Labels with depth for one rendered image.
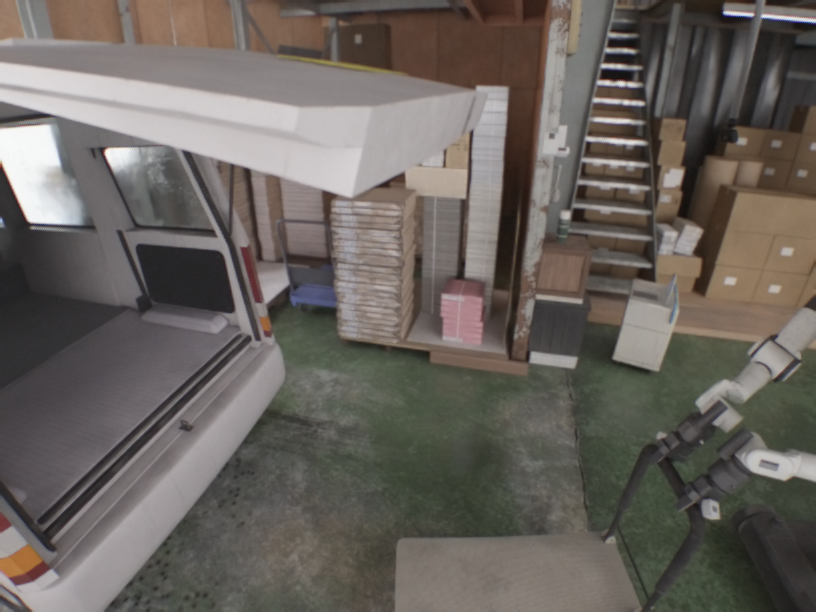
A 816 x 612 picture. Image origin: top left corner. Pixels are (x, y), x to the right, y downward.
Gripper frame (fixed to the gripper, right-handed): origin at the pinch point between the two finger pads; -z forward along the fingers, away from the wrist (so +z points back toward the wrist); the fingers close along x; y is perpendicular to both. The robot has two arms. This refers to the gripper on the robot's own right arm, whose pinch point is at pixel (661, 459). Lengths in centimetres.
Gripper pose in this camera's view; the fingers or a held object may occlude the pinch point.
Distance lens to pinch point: 153.8
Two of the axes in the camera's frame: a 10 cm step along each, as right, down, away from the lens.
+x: -8.7, -4.4, -2.3
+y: 0.0, 4.7, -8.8
